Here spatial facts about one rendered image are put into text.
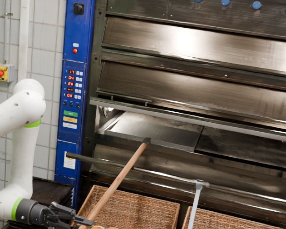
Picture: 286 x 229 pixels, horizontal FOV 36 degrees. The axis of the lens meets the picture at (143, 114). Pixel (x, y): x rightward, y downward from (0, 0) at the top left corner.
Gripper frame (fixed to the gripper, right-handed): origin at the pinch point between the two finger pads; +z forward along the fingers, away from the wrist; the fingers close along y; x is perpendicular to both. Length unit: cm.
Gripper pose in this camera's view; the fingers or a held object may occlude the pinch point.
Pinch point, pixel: (83, 226)
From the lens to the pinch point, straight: 171.3
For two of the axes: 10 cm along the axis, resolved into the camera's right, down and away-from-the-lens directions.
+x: -2.5, 2.4, -9.4
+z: 9.6, 1.9, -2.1
